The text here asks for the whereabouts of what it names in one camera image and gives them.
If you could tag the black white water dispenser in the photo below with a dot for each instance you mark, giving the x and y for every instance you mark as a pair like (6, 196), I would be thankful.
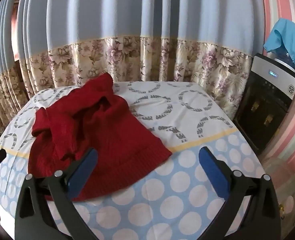
(262, 110)

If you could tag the dotted printed bed sheet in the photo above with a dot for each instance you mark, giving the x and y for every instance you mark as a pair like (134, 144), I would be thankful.
(187, 180)

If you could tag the blue floral hem curtain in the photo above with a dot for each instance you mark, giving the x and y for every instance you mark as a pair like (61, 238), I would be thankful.
(137, 17)

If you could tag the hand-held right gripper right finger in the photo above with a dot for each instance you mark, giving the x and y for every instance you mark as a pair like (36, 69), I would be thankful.
(211, 172)

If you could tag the blue cloth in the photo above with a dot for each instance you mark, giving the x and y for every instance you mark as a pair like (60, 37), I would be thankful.
(287, 32)

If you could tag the red knitted sweater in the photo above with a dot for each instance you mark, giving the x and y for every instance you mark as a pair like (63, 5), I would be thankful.
(112, 130)

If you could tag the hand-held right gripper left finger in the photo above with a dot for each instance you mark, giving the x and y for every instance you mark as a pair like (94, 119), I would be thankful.
(83, 172)

